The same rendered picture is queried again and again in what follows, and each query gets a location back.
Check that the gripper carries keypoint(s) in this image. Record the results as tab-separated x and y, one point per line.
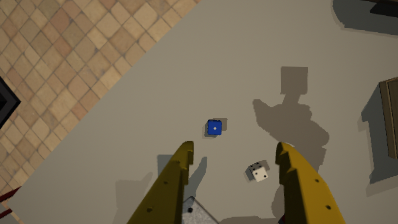
307	197

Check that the blue die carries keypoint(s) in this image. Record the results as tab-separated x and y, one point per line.
214	127

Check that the white die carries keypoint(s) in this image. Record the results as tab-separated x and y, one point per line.
258	171

